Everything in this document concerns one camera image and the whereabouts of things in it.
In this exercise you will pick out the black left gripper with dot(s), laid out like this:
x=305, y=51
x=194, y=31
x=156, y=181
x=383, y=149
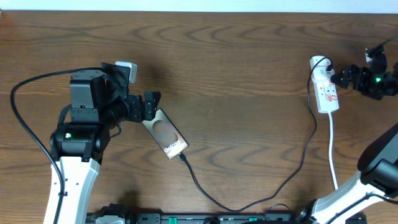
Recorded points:
x=137, y=114

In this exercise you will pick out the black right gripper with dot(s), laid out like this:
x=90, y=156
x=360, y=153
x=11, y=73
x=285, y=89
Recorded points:
x=360, y=83

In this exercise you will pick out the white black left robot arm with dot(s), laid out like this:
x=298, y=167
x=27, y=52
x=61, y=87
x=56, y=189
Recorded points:
x=100, y=101

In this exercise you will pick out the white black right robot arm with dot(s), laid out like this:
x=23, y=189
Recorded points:
x=376, y=178

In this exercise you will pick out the white charger plug adapter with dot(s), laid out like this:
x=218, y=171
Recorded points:
x=326, y=68

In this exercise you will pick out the white power strip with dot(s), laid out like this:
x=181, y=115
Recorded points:
x=325, y=90

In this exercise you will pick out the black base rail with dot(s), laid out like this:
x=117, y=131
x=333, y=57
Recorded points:
x=118, y=213

